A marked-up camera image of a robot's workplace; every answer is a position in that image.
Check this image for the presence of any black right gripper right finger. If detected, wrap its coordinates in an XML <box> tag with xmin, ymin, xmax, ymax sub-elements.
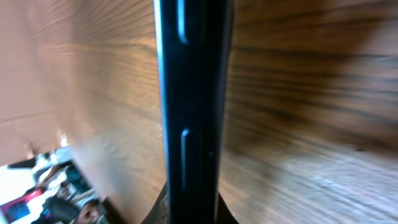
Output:
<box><xmin>216</xmin><ymin>193</ymin><xmax>239</xmax><ymax>224</ymax></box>

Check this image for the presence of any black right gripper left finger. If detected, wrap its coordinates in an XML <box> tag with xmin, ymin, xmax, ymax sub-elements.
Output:
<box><xmin>141</xmin><ymin>184</ymin><xmax>170</xmax><ymax>224</ymax></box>

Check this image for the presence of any blue screen smartphone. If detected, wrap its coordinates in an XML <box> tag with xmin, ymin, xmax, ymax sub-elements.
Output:
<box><xmin>154</xmin><ymin>0</ymin><xmax>234</xmax><ymax>223</ymax></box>

